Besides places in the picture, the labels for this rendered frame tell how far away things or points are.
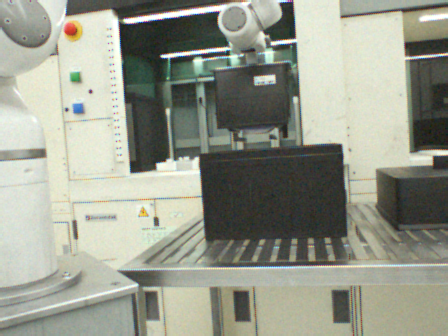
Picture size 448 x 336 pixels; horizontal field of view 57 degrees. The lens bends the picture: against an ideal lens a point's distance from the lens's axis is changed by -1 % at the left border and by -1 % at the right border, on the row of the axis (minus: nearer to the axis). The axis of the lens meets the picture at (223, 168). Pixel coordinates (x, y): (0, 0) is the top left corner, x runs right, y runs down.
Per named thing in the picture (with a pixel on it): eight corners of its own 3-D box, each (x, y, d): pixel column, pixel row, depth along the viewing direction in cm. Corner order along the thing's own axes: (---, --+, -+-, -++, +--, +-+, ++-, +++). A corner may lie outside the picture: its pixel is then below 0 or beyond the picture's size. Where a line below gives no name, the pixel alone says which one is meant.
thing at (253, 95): (212, 143, 124) (205, 37, 123) (225, 143, 144) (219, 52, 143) (295, 137, 119) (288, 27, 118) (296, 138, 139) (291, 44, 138)
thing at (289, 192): (231, 215, 109) (226, 150, 108) (340, 212, 102) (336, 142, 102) (202, 240, 82) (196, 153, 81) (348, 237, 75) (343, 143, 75)
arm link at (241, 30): (251, 9, 112) (222, 27, 113) (244, -8, 99) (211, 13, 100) (266, 36, 111) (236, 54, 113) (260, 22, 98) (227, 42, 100)
